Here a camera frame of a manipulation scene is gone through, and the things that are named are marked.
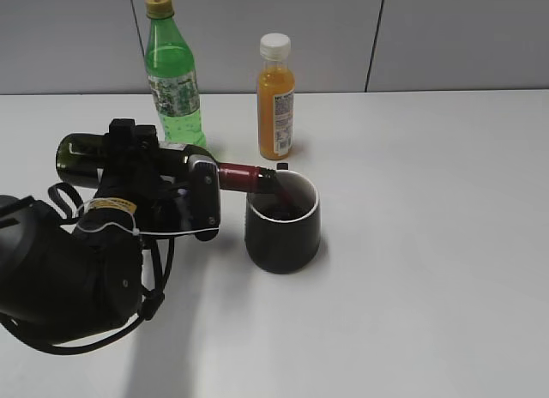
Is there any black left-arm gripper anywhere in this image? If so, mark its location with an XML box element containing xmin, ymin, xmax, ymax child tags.
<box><xmin>94</xmin><ymin>118</ymin><xmax>192</xmax><ymax>238</ymax></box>

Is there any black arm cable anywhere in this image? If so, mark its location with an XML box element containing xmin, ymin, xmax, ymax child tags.
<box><xmin>0</xmin><ymin>181</ymin><xmax>177</xmax><ymax>357</ymax></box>

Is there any orange juice bottle white cap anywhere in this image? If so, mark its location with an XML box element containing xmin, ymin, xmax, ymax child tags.
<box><xmin>256</xmin><ymin>33</ymin><xmax>295</xmax><ymax>160</ymax></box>

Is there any black mug white interior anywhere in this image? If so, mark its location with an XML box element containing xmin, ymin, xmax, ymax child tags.
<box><xmin>244</xmin><ymin>162</ymin><xmax>321</xmax><ymax>274</ymax></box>

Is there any dark red wine bottle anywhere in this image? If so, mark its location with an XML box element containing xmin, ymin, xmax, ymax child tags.
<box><xmin>56</xmin><ymin>133</ymin><xmax>279</xmax><ymax>193</ymax></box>

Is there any green plastic soda bottle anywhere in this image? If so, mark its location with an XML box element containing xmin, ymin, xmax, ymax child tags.
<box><xmin>145</xmin><ymin>0</ymin><xmax>207</xmax><ymax>148</ymax></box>

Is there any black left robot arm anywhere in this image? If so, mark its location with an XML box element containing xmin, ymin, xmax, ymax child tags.
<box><xmin>1</xmin><ymin>118</ymin><xmax>192</xmax><ymax>355</ymax></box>

